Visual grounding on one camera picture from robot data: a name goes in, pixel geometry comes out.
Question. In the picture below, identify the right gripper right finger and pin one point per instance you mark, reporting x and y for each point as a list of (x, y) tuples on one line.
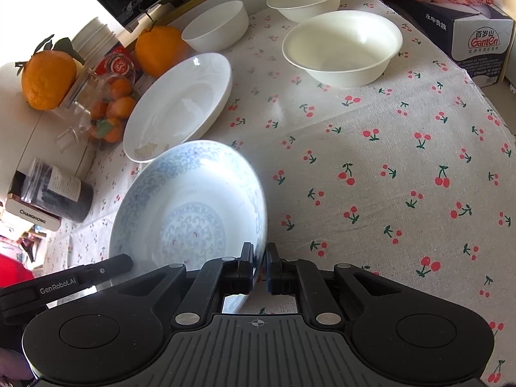
[(310, 287)]

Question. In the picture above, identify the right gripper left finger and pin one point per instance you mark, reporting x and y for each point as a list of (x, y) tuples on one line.
[(204, 290)]

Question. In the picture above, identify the blue patterned porcelain plate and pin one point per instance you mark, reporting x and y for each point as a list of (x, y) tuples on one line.
[(196, 202)]

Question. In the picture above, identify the large cream plastic bowl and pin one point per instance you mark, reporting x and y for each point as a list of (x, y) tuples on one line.
[(343, 48)]

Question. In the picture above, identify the small white ceramic bowl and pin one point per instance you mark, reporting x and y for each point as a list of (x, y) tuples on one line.
[(217, 28)]

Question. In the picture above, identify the person's left hand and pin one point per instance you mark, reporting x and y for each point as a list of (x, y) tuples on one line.
[(14, 366)]

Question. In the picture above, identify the red chair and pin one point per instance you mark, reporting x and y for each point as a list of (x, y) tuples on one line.
[(13, 272)]

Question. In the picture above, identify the dark tea jar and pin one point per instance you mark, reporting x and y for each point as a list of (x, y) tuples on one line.
[(54, 191)]

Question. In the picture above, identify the cherry print tablecloth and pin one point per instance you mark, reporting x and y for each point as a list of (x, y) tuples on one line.
[(411, 177)]

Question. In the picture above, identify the white Changhong appliance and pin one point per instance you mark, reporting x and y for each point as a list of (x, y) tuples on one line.
[(27, 134)]

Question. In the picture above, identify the plain white deep plate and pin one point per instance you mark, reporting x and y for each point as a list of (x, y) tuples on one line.
[(178, 107)]

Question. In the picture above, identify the clear jar of kumquats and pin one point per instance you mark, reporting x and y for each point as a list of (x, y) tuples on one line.
[(96, 107)]

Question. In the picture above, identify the large orange with leaves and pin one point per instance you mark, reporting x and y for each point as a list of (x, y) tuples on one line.
[(48, 75)]

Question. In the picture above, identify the large orange by microwave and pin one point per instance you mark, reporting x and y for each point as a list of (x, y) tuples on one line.
[(159, 48)]

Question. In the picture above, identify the red tin can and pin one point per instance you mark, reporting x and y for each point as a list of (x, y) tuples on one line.
[(118, 61)]

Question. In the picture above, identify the stack of white cups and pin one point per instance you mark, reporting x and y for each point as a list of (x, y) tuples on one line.
[(92, 36)]

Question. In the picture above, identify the Ganten water carton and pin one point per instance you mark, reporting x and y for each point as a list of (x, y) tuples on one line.
[(476, 38)]

